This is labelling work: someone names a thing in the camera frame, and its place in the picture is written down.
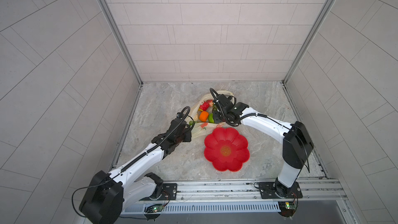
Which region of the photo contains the orange toy fruit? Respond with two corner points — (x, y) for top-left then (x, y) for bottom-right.
(199, 111), (209, 122)

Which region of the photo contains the translucent yellowish plastic bag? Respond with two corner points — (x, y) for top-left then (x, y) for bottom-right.
(190, 93), (226, 139)

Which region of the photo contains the red flower-shaped plate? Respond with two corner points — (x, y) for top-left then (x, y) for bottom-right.
(204, 128), (250, 172)

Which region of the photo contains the green toy apple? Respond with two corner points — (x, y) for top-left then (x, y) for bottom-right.
(208, 114), (215, 123)

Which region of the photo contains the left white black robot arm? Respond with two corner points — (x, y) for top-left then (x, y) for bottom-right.
(73, 106), (193, 224)

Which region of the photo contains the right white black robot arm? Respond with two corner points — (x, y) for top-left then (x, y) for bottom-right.
(209, 88), (314, 198)

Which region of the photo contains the red toy fruit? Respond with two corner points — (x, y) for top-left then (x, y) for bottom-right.
(199, 101), (210, 112)

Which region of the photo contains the left small circuit board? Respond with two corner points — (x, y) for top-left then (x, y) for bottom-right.
(145, 204), (165, 214)

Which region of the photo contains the small circuit board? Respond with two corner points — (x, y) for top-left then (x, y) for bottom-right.
(278, 202), (297, 218)
(145, 204), (165, 214)

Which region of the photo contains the right small circuit board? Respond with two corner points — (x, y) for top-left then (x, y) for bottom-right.
(278, 202), (297, 218)

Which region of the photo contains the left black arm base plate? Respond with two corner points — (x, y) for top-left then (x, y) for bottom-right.
(140, 183), (178, 201)

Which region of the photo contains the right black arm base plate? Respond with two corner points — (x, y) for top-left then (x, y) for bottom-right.
(257, 180), (303, 199)

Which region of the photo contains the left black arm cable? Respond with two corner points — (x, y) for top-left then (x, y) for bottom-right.
(71, 177), (147, 222)

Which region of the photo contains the aluminium mounting rail frame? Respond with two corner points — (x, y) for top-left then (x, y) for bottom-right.
(121, 179), (347, 218)

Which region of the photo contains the right aluminium corner post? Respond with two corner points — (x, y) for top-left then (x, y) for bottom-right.
(283, 0), (350, 84)

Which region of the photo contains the aluminium corner post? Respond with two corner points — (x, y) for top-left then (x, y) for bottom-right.
(283, 0), (350, 84)
(86, 0), (144, 85)

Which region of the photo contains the left aluminium corner post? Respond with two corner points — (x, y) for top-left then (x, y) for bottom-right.
(86, 0), (144, 85)

